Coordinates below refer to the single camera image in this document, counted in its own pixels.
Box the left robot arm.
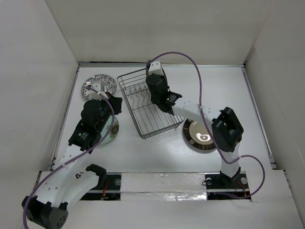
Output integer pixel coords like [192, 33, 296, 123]
[21, 93, 122, 229]

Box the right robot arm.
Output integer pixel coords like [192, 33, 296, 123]
[146, 73, 244, 185]

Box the blue floral plate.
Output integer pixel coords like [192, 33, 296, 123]
[81, 74, 117, 101]

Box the green flower plate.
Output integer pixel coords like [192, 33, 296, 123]
[99, 117, 119, 146]

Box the dark striped rim plate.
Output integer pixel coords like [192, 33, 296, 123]
[183, 119, 215, 151]

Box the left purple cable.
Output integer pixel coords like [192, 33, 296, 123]
[22, 87, 115, 229]

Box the purple cable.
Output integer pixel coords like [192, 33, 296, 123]
[22, 87, 115, 229]
[150, 52, 266, 199]

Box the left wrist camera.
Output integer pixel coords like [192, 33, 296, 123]
[87, 83, 108, 100]

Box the wire dish rack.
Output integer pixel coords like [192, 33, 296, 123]
[117, 69, 184, 139]

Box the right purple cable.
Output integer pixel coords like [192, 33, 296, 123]
[150, 52, 266, 199]

